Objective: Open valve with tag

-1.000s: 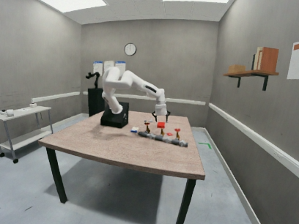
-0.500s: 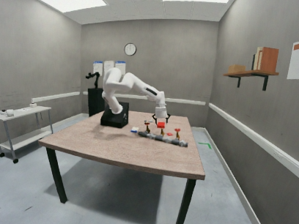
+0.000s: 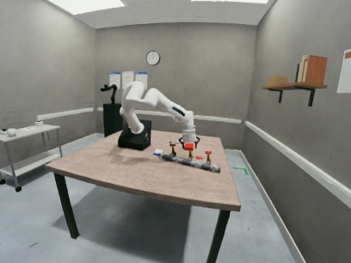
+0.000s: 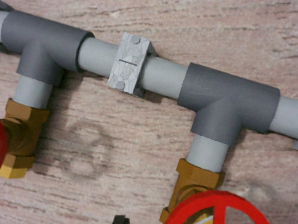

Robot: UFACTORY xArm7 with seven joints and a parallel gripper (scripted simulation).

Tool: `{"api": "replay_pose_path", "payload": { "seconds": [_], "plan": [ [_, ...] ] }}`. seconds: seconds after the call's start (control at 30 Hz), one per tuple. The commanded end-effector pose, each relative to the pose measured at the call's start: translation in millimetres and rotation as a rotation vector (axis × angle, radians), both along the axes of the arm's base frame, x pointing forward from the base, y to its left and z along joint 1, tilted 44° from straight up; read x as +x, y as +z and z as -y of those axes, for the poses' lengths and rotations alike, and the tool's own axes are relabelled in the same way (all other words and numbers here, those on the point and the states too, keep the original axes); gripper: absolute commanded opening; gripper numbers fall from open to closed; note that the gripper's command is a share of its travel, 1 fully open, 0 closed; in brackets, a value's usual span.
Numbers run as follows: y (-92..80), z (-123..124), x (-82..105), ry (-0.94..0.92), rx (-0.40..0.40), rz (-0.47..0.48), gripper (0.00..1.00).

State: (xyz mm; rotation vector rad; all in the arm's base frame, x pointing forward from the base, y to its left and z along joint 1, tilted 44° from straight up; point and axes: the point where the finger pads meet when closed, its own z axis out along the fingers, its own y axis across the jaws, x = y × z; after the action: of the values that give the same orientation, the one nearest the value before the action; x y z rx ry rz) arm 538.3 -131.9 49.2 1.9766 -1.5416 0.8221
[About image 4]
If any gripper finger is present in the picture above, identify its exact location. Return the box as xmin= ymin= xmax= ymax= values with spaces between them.
xmin=112 ymin=215 xmax=130 ymax=224

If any grey pipe with tee joints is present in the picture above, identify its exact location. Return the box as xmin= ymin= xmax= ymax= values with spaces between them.
xmin=0 ymin=0 xmax=298 ymax=224

